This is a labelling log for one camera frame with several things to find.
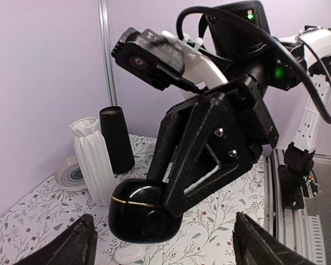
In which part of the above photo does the front aluminium rail base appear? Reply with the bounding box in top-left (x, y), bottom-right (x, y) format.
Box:
top-left (264, 150), bottom-right (331, 264)

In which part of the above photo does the right rear aluminium post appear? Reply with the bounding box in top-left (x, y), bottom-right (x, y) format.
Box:
top-left (97, 0), bottom-right (119, 106)

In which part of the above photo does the tall black cylinder vase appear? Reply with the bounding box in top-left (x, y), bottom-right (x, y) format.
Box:
top-left (99, 106), bottom-right (135, 174)

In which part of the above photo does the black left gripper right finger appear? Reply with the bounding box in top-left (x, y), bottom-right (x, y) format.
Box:
top-left (233, 212), bottom-right (312, 265)

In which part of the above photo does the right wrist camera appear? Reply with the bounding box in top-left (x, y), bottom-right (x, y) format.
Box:
top-left (111, 27), bottom-right (190, 91)

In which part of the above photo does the striped ceramic plate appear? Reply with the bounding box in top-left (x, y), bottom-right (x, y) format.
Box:
top-left (54, 156), bottom-right (87, 192)

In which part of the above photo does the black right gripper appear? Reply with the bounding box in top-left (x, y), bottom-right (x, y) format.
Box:
top-left (147, 76), bottom-right (278, 216)

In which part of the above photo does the white ribbed ceramic vase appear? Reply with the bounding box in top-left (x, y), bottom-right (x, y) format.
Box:
top-left (70, 117), bottom-right (116, 206)

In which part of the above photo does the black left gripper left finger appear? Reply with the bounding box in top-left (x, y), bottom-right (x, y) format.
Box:
top-left (17, 214), bottom-right (97, 265)

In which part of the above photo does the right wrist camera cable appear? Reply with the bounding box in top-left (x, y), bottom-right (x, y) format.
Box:
top-left (176, 6), bottom-right (331, 124)

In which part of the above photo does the black glossy charging case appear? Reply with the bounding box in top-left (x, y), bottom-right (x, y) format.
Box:
top-left (108, 178), bottom-right (183, 243)

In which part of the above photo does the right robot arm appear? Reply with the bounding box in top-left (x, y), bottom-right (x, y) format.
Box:
top-left (148, 1), bottom-right (331, 217)

